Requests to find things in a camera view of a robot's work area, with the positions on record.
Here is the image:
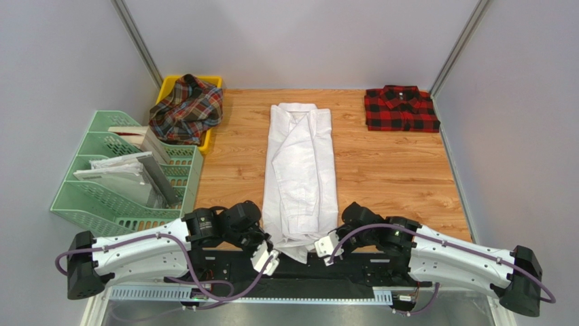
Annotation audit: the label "white long sleeve shirt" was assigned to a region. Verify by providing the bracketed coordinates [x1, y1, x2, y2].
[262, 103, 338, 264]

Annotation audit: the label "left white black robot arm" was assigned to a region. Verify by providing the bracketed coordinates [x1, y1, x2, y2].
[55, 200, 279, 300]

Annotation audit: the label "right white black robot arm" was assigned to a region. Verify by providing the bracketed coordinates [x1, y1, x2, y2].
[315, 202, 552, 317]

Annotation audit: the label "papers in file rack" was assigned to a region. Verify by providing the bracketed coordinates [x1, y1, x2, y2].
[73, 126, 181, 209]

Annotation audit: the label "green mesh file rack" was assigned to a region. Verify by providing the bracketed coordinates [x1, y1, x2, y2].
[50, 111, 204, 236]

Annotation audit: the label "red black plaid folded shirt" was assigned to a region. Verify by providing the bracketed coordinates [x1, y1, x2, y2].
[364, 85, 440, 133]

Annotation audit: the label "multicolour plaid shirt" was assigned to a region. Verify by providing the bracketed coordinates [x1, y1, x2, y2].
[148, 73, 224, 147]

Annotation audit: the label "yellow plastic bin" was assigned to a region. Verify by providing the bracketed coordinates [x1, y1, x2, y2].
[156, 75, 224, 156]

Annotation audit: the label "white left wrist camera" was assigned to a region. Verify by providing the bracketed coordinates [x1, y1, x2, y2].
[251, 241, 280, 276]

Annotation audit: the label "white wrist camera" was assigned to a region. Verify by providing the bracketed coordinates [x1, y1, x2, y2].
[251, 241, 280, 276]
[314, 230, 344, 266]

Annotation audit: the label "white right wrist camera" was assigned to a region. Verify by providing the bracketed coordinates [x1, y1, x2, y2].
[314, 230, 344, 266]

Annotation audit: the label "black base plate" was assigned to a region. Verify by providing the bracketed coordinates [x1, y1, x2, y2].
[191, 250, 434, 299]

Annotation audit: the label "aluminium rail frame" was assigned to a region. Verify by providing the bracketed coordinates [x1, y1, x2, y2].
[79, 254, 519, 326]

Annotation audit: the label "right aluminium corner post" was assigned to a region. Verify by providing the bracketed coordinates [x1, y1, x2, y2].
[429, 0, 493, 98]

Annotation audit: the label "aluminium corner post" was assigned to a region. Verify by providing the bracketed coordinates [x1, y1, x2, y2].
[110, 0, 164, 89]
[429, 0, 493, 98]

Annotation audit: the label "left aluminium corner post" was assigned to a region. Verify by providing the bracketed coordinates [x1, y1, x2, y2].
[110, 0, 164, 89]

